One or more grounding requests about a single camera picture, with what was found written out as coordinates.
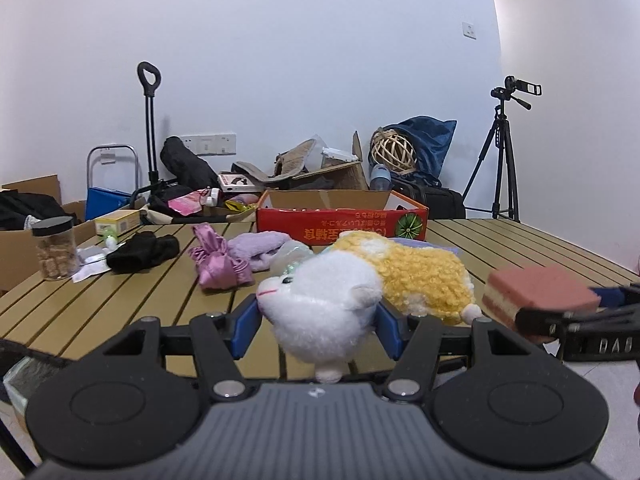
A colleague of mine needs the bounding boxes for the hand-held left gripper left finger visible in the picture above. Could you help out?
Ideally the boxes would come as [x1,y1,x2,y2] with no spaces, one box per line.
[102,294,263,404]

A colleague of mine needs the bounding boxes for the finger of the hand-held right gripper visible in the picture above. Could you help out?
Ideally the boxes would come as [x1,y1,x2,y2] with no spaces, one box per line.
[589,284,640,309]
[515,305,640,362]

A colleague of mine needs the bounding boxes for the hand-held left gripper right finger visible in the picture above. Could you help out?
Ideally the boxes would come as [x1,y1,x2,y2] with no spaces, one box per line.
[372,302,531,404]

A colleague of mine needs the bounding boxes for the purple satin pouch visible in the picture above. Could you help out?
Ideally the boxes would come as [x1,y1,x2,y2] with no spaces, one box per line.
[189,223,256,291]

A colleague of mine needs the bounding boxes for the white and yellow plush toy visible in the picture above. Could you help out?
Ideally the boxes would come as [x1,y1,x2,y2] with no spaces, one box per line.
[255,231,484,382]

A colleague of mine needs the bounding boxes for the pink layered cake sponge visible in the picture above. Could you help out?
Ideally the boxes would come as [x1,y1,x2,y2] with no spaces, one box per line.
[482,266,602,345]

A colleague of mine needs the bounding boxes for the red cardboard box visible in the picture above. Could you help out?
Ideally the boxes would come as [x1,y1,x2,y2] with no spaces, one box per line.
[256,189,430,247]

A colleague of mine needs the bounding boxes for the lavender fuzzy cloth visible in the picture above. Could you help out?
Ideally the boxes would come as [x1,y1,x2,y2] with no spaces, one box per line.
[227,231,292,273]

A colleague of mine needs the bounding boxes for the clear plastic bag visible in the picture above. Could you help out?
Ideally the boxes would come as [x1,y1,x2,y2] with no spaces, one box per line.
[270,240,316,273]

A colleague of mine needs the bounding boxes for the yellow and purple snack packets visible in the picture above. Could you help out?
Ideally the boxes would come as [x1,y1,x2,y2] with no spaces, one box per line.
[224,195,261,212]

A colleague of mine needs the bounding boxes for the black knit cloth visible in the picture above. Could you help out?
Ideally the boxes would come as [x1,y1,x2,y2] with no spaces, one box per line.
[106,232,181,275]

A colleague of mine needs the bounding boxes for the pink packet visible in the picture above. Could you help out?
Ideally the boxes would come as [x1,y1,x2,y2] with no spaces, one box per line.
[167,192,206,216]

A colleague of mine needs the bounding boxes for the black and white box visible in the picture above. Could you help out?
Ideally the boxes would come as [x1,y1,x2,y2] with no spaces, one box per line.
[217,172,263,193]

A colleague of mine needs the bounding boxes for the blue water bottle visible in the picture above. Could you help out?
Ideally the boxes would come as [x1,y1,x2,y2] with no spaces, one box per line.
[369,164,392,192]

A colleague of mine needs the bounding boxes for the open brown cardboard box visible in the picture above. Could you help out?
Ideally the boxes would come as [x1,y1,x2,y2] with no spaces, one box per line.
[270,131,371,192]

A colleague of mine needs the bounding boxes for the white paper receipt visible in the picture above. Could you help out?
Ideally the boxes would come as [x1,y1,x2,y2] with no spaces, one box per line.
[71,260,112,283]

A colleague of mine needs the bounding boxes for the yellow and green carton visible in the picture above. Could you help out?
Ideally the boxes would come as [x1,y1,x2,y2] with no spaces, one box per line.
[94,208,143,235]

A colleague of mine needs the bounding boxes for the silver foil blister pack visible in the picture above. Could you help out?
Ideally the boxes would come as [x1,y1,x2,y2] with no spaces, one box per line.
[77,245,108,265]

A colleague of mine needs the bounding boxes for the black rolled fabric bag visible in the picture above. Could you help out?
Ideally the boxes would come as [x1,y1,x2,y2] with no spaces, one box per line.
[160,136,221,191]

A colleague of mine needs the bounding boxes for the brown fleece fabric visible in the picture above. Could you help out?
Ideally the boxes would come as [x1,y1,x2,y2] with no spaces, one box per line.
[232,140,318,181]

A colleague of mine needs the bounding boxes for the rattan ball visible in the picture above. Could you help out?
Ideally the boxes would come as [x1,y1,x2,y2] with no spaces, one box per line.
[370,130,418,173]

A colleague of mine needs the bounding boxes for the clear container with white lid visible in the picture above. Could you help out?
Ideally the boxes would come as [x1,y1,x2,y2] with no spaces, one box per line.
[320,146,360,168]

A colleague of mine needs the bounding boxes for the black tripod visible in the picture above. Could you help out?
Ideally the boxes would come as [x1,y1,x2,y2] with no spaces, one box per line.
[461,97,521,223]

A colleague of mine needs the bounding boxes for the blue plastic box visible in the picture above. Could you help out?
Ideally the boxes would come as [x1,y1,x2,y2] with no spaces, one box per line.
[86,187,132,221]

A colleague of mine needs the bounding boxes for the blue velvet cloth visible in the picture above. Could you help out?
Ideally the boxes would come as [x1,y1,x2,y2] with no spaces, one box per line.
[372,116,457,188]

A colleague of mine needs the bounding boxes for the clear jar with black lid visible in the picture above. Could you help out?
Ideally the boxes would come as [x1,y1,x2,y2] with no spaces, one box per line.
[31,216,79,282]

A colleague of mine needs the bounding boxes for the black clothes pile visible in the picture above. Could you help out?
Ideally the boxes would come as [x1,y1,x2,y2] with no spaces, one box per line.
[0,191,76,232]

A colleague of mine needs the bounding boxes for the white wall socket row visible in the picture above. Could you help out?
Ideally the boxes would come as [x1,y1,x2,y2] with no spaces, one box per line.
[180,133,237,155]

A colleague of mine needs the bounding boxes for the black trolley handle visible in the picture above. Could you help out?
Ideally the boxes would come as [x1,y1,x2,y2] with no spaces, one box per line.
[130,61,177,206]

